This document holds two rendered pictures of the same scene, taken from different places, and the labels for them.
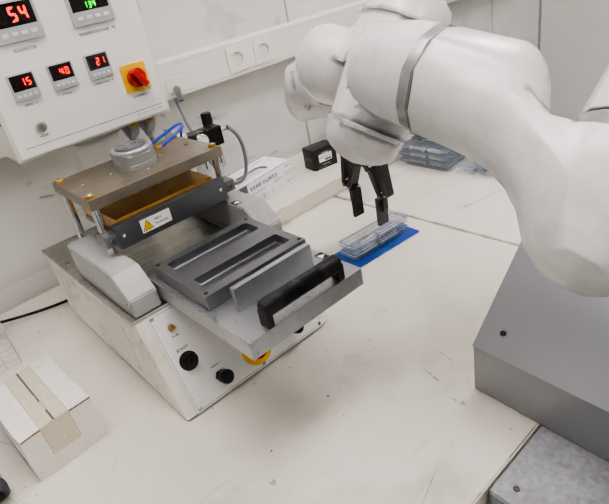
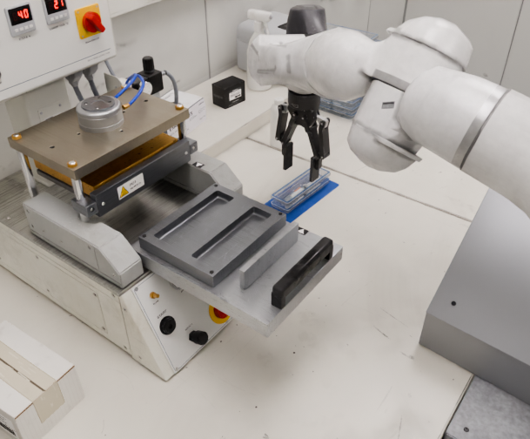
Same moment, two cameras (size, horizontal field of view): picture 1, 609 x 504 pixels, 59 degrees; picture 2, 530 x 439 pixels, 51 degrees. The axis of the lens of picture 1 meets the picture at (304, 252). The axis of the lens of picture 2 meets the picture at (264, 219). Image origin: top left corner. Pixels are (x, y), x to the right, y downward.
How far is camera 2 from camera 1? 0.33 m
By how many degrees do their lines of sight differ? 17
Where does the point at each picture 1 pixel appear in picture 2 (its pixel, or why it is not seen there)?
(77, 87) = (33, 31)
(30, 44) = not seen: outside the picture
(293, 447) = (275, 402)
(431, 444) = (393, 395)
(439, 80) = (506, 144)
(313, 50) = (343, 61)
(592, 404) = (526, 364)
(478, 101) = not seen: outside the picture
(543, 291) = (488, 270)
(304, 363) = not seen: hidden behind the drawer
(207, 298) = (214, 277)
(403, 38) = (471, 97)
